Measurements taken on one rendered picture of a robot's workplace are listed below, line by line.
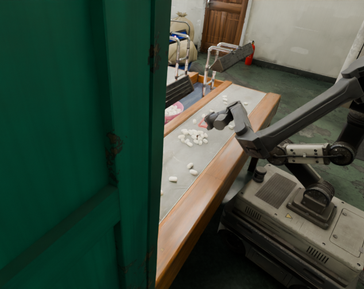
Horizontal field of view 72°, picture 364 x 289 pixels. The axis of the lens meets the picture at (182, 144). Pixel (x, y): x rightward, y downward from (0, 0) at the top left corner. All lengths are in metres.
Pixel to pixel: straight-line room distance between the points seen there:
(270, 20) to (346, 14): 1.25
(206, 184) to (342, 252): 0.75
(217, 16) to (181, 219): 5.35
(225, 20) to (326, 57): 2.11
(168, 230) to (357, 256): 0.96
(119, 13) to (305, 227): 1.40
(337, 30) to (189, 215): 4.94
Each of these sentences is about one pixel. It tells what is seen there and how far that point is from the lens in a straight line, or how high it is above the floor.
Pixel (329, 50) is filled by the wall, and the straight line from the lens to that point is 5.58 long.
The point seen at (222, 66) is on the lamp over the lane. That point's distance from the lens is 1.53.
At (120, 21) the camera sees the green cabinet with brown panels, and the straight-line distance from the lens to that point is 0.23.
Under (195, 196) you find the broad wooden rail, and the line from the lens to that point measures 1.03.
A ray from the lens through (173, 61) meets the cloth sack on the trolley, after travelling 4.25.
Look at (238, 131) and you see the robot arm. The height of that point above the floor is 1.09.
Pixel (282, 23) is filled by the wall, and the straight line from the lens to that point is 5.64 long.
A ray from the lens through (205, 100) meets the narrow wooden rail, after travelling 1.82.
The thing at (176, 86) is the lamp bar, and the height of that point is 1.10.
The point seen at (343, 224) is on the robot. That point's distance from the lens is 1.64.
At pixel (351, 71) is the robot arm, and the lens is 0.85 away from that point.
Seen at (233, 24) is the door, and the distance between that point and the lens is 5.86.
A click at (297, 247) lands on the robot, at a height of 0.37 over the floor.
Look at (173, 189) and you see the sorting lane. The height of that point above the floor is 0.74.
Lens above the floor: 1.50
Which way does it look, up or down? 35 degrees down
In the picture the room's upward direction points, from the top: 6 degrees clockwise
